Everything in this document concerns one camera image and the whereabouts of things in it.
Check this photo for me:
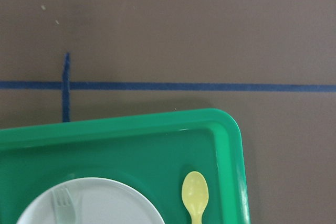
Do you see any white round plate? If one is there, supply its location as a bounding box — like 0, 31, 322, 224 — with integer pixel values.
17, 177, 164, 223

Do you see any yellow plastic spoon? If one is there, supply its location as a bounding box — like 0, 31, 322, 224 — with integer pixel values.
181, 171, 209, 223

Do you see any green plastic tray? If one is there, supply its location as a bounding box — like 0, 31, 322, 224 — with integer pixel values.
1, 109, 250, 223

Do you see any pale green plastic fork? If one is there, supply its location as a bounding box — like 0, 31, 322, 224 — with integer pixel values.
51, 187, 77, 224

